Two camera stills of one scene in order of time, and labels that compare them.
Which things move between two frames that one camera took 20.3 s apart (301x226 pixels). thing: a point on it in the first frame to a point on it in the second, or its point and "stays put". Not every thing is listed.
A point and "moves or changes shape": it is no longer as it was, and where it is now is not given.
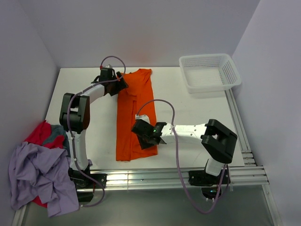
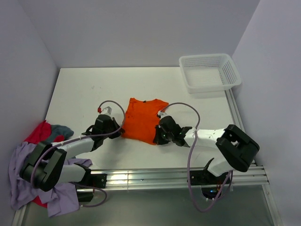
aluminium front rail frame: [143, 177] stays put
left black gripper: [121, 84] to [114, 122]
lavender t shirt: [35, 171] stays put
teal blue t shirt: [58, 130] stays put
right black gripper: [144, 144] to [158, 139]
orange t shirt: [138, 99] moves or changes shape
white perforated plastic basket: [209, 73] stays put
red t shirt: [39, 134] stays put
